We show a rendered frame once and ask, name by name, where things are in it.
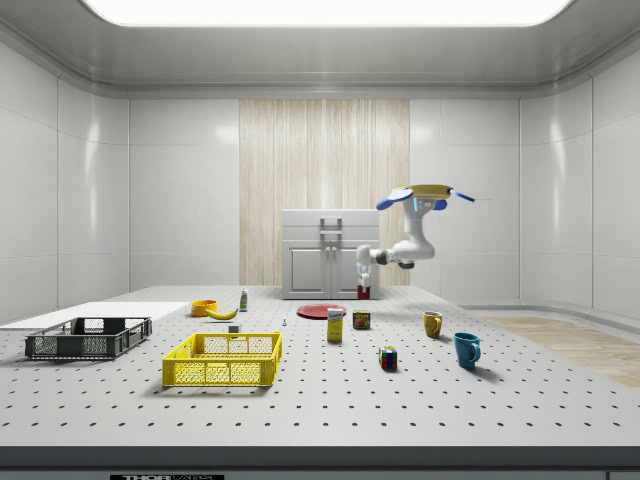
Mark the red plate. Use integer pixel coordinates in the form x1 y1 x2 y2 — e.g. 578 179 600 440
295 303 348 322

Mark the yellow mug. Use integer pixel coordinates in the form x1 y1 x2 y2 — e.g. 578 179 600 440
422 310 445 339

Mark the yellow and white box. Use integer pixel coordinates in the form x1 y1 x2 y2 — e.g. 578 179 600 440
326 307 347 345

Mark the blue mug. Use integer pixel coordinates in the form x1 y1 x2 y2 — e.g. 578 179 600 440
452 331 483 371

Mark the dark grey basket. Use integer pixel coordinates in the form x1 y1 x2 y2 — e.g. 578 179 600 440
24 315 154 363

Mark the white board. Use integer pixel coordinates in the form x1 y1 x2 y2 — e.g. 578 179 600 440
0 300 188 332

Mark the white cabinet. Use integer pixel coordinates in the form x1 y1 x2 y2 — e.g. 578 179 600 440
280 208 382 302

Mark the yellow basket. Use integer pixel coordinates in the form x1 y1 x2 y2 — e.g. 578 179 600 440
161 331 284 389

